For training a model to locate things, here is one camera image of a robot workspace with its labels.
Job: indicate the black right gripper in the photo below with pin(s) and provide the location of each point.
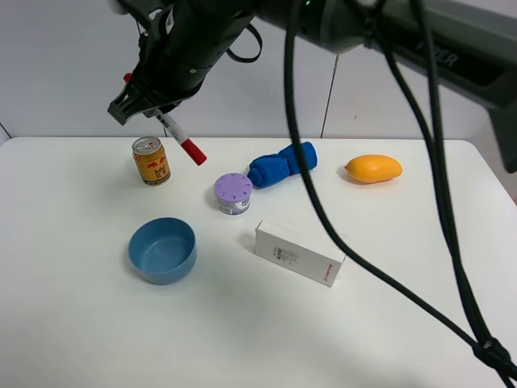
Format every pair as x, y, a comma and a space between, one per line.
184, 40

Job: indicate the red white marker pen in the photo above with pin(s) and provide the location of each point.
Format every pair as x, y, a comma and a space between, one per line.
171, 127

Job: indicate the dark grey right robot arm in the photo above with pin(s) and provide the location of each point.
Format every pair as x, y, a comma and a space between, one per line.
475, 49

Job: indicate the yellow drink can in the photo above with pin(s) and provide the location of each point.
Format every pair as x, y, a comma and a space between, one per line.
150, 157

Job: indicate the purple lid air freshener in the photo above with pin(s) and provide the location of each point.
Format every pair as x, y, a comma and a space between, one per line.
233, 191

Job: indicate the rolled blue towel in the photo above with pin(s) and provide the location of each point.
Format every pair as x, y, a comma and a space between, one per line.
268, 170

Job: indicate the blue plastic bowl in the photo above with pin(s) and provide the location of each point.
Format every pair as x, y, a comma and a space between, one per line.
163, 251

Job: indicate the white red carton box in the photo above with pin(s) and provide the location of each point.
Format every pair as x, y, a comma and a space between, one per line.
298, 252

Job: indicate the yellow mango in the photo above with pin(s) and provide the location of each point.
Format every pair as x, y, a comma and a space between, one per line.
373, 168

